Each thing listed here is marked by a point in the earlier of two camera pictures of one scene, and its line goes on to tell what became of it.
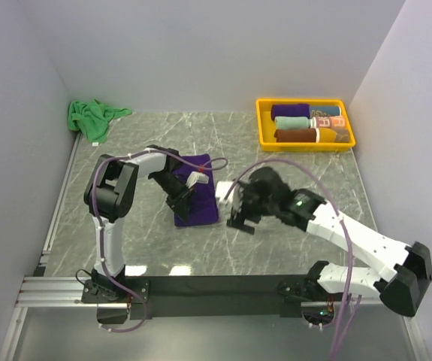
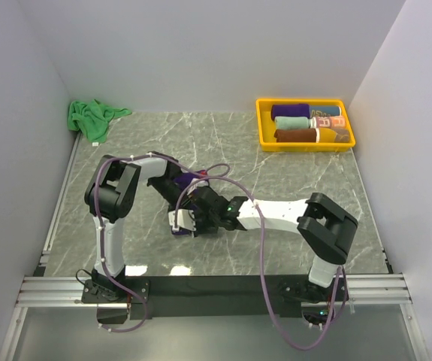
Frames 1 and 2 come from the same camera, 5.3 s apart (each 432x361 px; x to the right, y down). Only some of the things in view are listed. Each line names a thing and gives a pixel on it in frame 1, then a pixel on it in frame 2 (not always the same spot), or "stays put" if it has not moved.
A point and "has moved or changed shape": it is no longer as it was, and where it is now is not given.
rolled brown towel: x=296 y=135 stays put
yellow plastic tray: x=267 y=127 stays put
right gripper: x=237 y=220 to x=199 y=231
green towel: x=92 y=119 stays put
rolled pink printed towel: x=327 y=122 stays put
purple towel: x=203 y=204 has moved or changed shape
